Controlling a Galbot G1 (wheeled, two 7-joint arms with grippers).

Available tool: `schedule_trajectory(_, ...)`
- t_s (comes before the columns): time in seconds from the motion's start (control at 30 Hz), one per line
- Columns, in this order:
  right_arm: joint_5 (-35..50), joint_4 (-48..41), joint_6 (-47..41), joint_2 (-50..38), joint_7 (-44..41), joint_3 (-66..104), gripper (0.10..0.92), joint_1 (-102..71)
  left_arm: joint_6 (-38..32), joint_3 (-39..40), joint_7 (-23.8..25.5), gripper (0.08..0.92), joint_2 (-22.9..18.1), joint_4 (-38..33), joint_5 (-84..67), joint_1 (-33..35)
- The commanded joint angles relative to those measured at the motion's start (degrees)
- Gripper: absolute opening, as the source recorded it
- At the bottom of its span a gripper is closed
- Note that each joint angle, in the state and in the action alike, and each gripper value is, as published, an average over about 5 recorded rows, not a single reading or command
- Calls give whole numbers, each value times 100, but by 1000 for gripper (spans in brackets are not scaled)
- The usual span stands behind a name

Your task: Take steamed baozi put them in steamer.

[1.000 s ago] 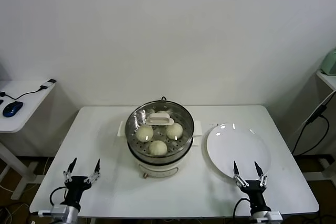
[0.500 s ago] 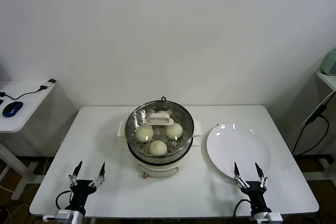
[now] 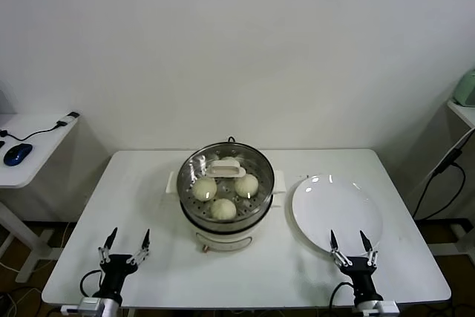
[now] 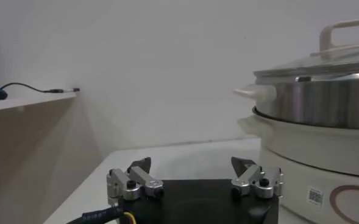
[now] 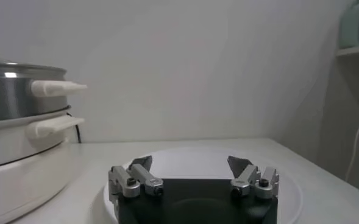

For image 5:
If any steel steamer pot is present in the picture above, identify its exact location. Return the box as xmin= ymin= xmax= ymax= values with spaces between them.
xmin=0 ymin=106 xmax=85 ymax=224

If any round white plate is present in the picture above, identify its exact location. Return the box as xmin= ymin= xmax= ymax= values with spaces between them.
xmin=102 ymin=145 xmax=304 ymax=224

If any black cooker power cord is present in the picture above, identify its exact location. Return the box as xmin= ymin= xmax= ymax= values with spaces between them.
xmin=66 ymin=112 xmax=82 ymax=144

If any round glass pot lid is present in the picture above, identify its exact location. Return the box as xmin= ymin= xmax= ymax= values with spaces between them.
xmin=0 ymin=52 xmax=68 ymax=74

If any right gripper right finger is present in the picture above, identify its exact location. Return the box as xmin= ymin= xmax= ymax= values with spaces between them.
xmin=227 ymin=155 xmax=280 ymax=200

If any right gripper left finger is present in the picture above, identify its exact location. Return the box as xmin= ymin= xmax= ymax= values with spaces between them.
xmin=107 ymin=155 xmax=165 ymax=204

